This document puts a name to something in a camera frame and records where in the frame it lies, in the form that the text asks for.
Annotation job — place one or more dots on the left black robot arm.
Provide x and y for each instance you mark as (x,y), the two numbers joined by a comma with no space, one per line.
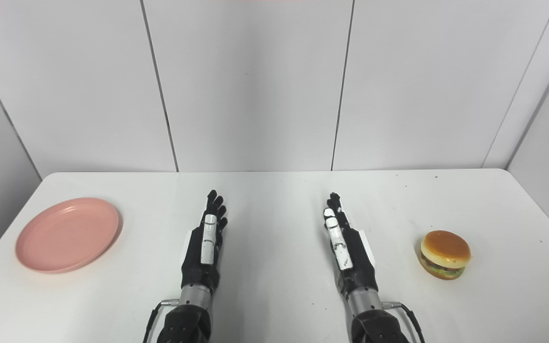
(189,317)

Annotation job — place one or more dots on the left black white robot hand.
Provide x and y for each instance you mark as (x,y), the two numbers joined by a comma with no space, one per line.
(199,267)

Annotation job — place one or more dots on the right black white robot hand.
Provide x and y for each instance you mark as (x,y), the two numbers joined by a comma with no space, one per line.
(358,267)

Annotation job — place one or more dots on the toy hamburger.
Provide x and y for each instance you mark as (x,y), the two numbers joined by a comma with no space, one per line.
(444,255)

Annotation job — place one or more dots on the pink round plate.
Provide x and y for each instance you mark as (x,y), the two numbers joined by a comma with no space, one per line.
(67,235)

